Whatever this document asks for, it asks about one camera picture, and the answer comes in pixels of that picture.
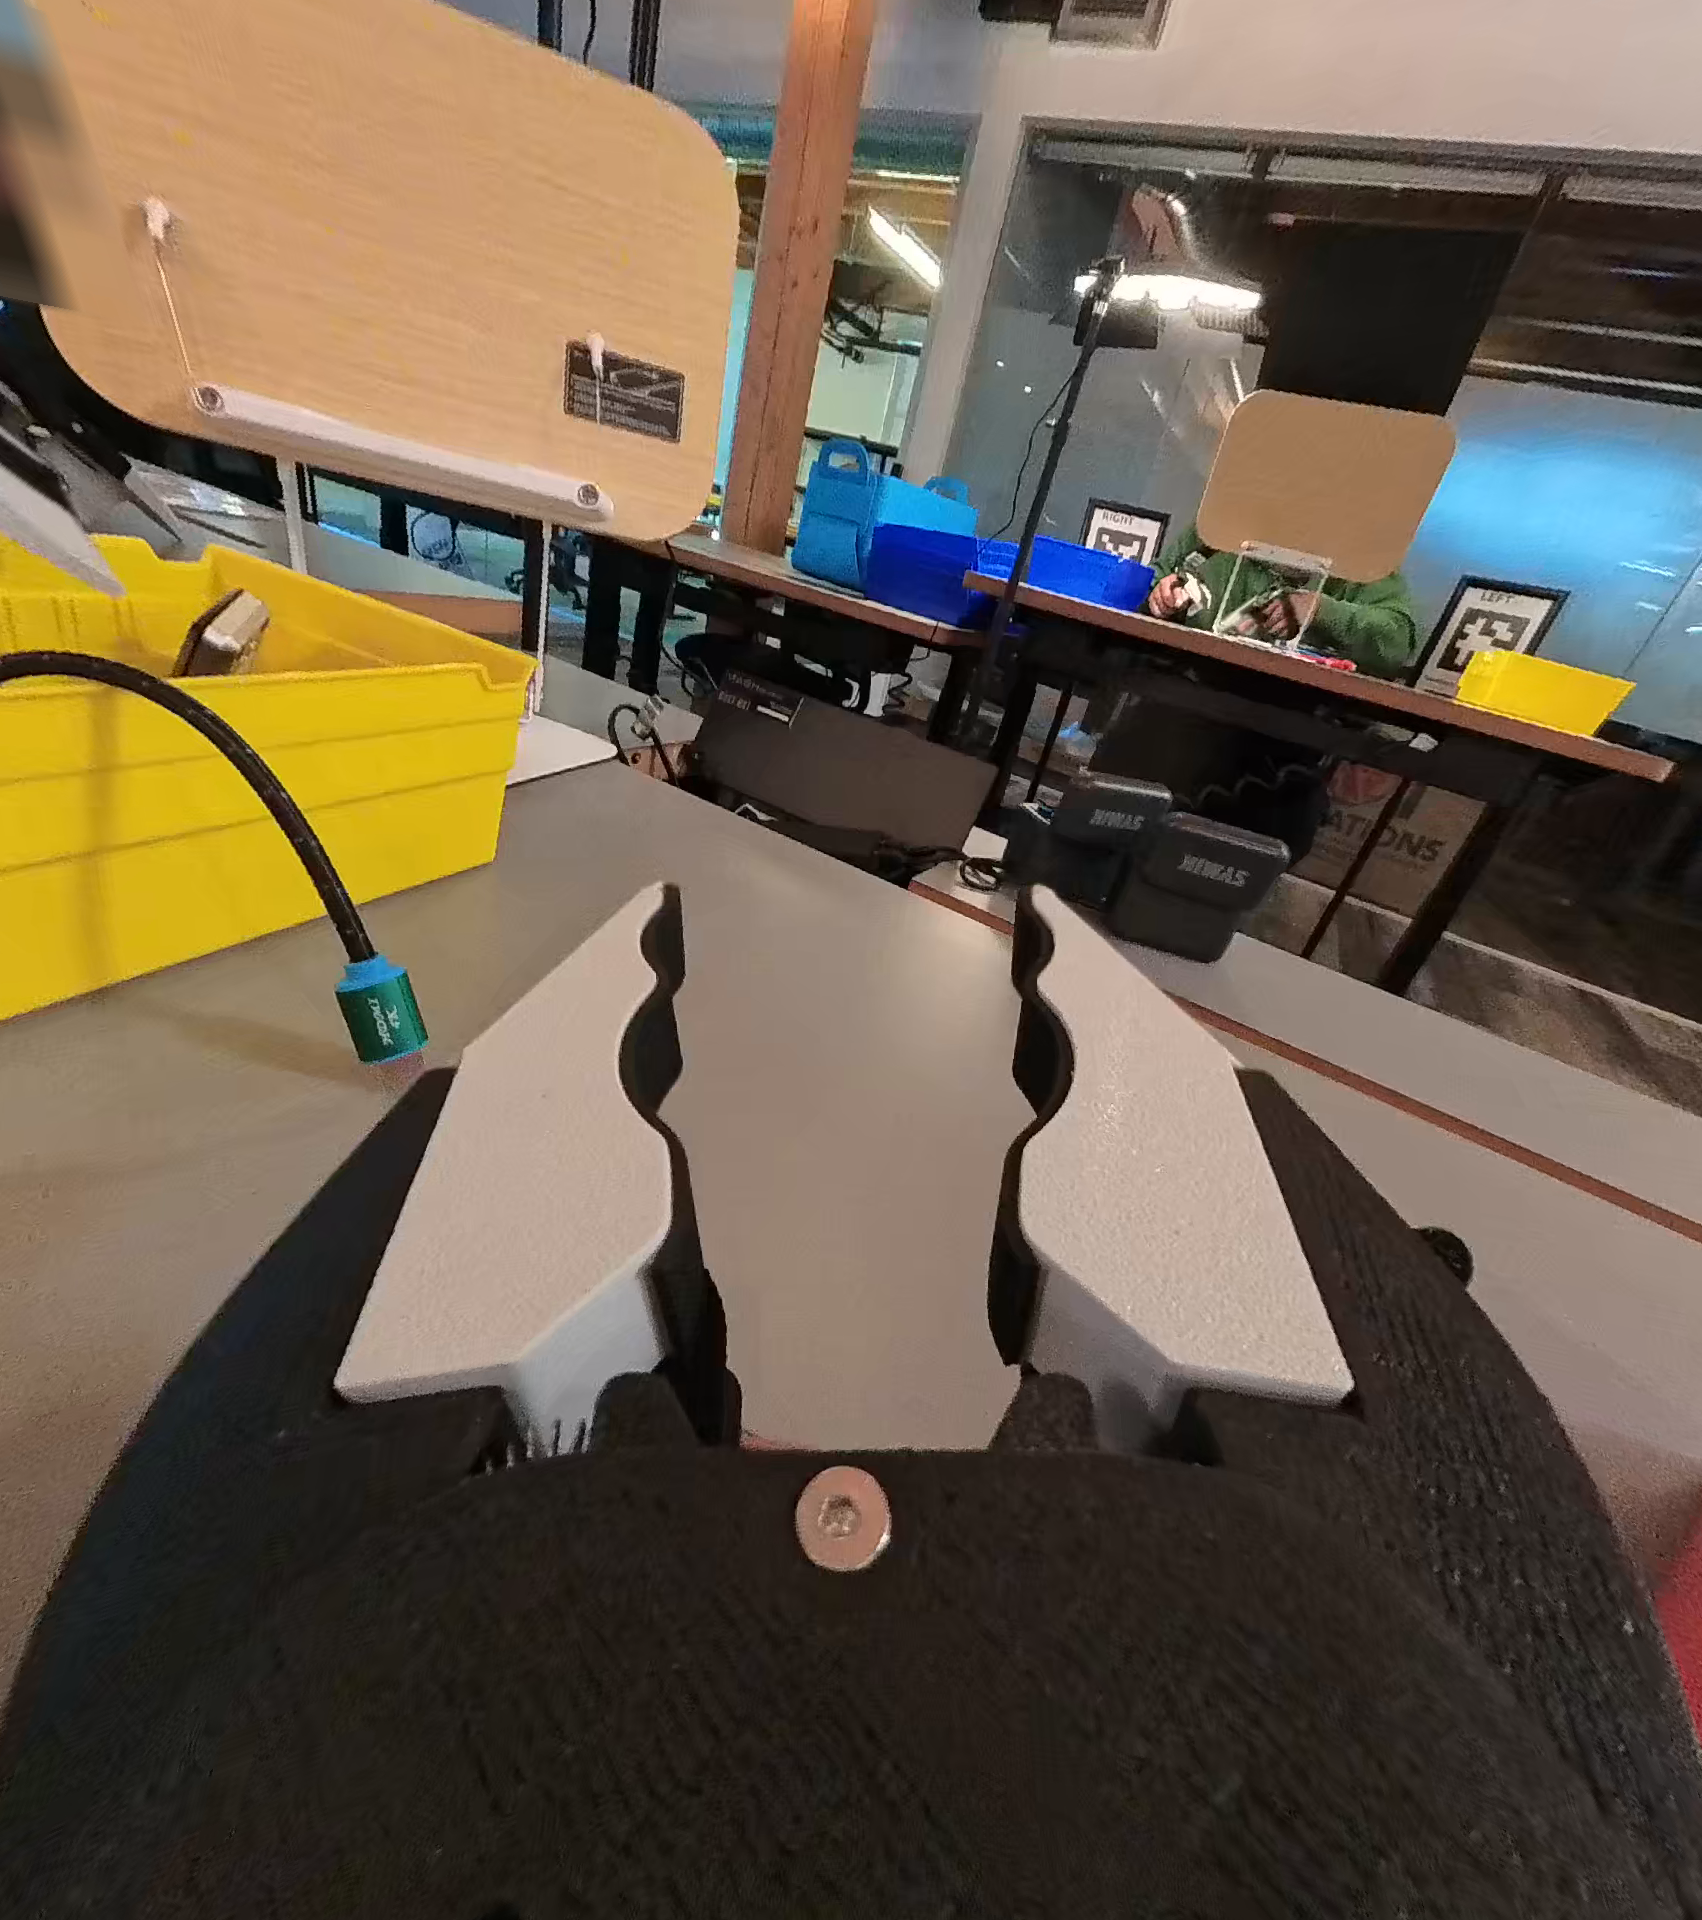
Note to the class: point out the wooden post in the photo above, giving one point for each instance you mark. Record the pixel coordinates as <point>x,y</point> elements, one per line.
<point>800,268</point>

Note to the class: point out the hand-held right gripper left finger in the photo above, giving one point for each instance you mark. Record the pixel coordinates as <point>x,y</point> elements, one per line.
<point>522,1213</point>

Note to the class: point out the black office chair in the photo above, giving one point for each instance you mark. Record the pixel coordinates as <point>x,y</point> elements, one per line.
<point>1198,752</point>

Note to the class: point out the framed marker tag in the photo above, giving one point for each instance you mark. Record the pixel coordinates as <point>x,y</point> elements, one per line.
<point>1122,536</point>
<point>1492,634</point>

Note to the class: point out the yellow plastic bin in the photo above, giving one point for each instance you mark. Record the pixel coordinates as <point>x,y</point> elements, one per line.
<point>1538,691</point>

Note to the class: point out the wall air vent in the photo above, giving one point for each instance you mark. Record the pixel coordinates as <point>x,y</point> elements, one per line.
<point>1113,21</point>

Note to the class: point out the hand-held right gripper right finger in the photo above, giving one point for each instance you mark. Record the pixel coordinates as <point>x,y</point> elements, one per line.
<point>1181,1229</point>

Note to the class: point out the brown-edged table black legs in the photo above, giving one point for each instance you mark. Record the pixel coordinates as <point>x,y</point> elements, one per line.
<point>1622,759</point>
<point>790,574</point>

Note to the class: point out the yellow bin with black divider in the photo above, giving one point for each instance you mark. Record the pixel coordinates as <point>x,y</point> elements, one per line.
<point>194,835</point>

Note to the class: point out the black USB hub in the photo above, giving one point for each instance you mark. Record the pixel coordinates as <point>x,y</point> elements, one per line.
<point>225,628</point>

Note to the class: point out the wooden board on clear stand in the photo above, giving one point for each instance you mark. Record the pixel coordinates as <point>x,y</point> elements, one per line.
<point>1327,481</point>

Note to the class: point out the light blue caddy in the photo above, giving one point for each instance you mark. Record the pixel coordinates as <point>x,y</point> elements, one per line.
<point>835,525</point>
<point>926,510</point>

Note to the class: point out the studio lamp on stand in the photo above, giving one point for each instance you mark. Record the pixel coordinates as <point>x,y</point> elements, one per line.
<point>1113,303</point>

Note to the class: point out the black wall monitor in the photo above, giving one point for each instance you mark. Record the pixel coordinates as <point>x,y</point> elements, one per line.
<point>1392,314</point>

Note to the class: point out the cardboard box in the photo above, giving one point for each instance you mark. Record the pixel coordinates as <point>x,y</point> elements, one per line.
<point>1392,849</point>

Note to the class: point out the wooden board with black label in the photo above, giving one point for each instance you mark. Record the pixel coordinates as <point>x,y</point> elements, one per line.
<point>384,212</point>

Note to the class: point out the dark blue plastic bin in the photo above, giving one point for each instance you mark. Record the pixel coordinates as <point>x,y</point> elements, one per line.
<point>926,574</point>

